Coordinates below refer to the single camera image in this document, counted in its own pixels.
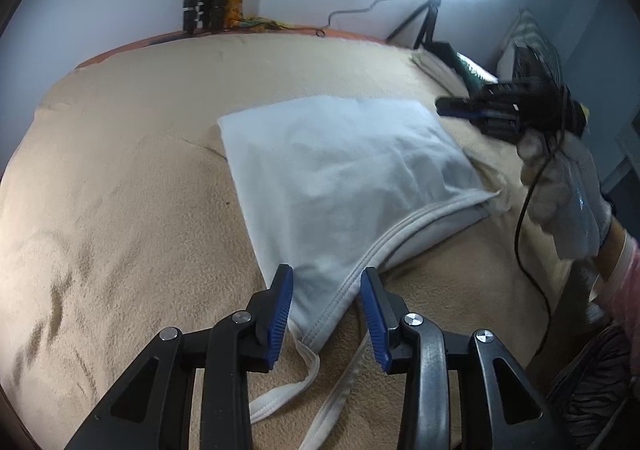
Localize black ring light tripod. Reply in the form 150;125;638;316
386;0;446;50

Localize yellow green patterned cloth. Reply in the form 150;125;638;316
227;16;286;32

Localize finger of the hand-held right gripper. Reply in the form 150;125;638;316
435;96;488;121

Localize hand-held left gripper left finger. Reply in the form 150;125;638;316
65;264;295;450

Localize white tank top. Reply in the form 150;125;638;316
218;96;501;450

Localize zebra striped pants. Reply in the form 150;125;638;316
547;325;640;450

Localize silver folded tripod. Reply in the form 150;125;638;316
182;0;226;33

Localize beige blanket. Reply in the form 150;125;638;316
0;30;576;450

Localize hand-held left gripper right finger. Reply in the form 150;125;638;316
360;266;563;450

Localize folded teal cloth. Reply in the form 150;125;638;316
425;41;498;86

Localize person's right forearm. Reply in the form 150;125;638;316
592;220;640;331

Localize black ring light cable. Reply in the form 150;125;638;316
316;0;431;38

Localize person's right hand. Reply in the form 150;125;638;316
516;132;613;261

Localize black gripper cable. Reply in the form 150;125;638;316
515;85;573;361

